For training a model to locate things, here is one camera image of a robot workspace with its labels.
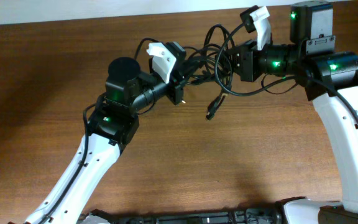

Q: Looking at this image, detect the black USB cable blue plug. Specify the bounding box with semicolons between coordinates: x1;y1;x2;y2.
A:
185;24;234;121

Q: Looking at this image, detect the black cable small plug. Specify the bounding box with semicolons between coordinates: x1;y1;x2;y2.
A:
183;44;234;102

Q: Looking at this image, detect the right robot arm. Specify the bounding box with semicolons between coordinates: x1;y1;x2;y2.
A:
226;1;358;223

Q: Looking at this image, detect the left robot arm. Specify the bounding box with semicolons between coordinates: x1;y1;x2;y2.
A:
25;42;186;223

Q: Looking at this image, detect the right camera cable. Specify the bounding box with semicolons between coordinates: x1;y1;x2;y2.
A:
214;23;358;162

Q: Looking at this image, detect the camera cable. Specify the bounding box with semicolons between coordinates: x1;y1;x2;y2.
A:
134;37;161;60
214;23;358;162

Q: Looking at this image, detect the left camera cable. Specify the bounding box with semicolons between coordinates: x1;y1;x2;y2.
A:
134;37;161;60

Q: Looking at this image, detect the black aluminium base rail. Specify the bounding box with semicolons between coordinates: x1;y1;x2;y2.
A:
76;202;288;224

